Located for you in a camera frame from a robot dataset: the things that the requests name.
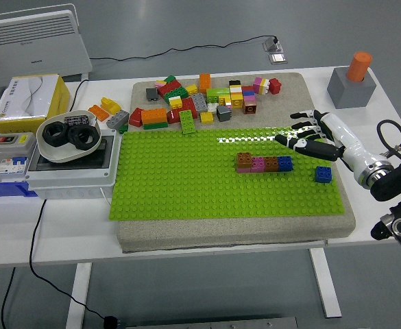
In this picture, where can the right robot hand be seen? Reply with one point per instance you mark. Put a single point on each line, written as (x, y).
(340, 137)

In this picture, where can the blue square toy brick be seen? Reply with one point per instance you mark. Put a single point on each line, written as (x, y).
(285, 164)
(323, 174)

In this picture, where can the red square toy brick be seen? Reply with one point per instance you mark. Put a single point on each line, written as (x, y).
(274, 85)

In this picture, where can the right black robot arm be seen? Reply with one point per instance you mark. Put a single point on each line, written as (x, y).
(392, 185)

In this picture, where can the pink long toy brick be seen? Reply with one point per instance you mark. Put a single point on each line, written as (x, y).
(257, 165)

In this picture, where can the pink yellow white brick stack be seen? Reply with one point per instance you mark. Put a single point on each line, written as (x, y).
(261, 85)

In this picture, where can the blue flat toy brick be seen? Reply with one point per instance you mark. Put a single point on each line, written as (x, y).
(248, 93)

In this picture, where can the white toy brick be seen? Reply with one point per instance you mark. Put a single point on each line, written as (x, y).
(212, 108)
(235, 89)

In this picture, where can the black toy brick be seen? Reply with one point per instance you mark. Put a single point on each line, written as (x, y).
(234, 82)

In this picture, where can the grey sloped toy brick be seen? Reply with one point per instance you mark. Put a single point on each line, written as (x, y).
(223, 113)

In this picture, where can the lime large toy brick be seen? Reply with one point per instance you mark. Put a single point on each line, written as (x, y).
(217, 93)

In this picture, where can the light grey toy brick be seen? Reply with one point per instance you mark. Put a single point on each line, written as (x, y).
(199, 102)

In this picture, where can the orange tall toy brick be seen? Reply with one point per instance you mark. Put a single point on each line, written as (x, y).
(205, 82)

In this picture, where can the lime flat long brick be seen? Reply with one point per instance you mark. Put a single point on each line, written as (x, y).
(188, 122)

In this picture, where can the green studded baseplate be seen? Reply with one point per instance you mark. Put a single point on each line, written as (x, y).
(186, 178)

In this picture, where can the yellow and white brick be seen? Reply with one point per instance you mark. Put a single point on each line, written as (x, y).
(176, 102)

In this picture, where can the dark green long brick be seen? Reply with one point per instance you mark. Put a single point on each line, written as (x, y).
(176, 95)

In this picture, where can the red long toy brick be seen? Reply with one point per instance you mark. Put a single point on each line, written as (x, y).
(168, 88)

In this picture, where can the dark green flat brick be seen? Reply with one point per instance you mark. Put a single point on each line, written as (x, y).
(155, 125)

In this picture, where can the orange long toy brick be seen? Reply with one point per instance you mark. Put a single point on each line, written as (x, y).
(154, 116)

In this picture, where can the pink and yellow small brick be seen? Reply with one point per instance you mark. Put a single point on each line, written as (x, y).
(159, 83)

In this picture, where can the dark grey toy brick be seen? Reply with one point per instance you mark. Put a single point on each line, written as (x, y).
(151, 94)

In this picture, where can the red sloped toy brick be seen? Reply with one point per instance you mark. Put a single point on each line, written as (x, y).
(135, 117)

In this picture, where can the green small toy brick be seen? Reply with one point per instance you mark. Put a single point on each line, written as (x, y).
(123, 129)

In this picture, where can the grey long toy brick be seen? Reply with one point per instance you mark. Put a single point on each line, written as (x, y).
(118, 119)

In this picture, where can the yellow curved toy brick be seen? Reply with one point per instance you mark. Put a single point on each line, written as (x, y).
(110, 105)

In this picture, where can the orange flat toy brick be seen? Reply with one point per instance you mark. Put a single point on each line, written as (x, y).
(98, 112)

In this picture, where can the grey cube block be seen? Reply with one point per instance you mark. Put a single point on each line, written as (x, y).
(349, 92)

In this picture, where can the orange cylinder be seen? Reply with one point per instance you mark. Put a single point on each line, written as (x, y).
(358, 66)

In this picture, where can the closed metal floor socket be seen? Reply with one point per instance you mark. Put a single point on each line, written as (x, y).
(278, 58)

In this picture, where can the open metal floor socket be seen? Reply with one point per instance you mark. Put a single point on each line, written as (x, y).
(272, 44)

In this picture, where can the white table leg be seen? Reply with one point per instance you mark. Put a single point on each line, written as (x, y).
(78, 294)
(325, 284)

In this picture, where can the small dark circuit part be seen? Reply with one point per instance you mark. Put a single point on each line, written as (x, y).
(76, 120)

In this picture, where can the large black nut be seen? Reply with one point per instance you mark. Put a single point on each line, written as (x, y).
(75, 136)
(47, 137)

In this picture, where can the grey electrical junction box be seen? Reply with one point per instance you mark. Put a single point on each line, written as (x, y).
(76, 174)

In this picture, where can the white plastic bowl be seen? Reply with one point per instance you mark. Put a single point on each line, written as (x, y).
(59, 154)

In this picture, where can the black plug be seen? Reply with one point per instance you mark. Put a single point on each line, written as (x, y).
(111, 321)

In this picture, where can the yellow and white tissue box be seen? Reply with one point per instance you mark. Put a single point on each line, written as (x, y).
(28, 99)

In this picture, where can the white panel heater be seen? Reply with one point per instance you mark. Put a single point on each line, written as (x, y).
(32, 44)

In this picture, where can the white and blue circuit breaker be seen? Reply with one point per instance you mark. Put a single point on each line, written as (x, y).
(10, 168)

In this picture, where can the blue plastic bin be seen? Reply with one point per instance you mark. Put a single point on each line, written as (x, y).
(5, 189)

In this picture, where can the grey push-button switch box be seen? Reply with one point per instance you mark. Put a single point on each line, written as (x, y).
(8, 145)

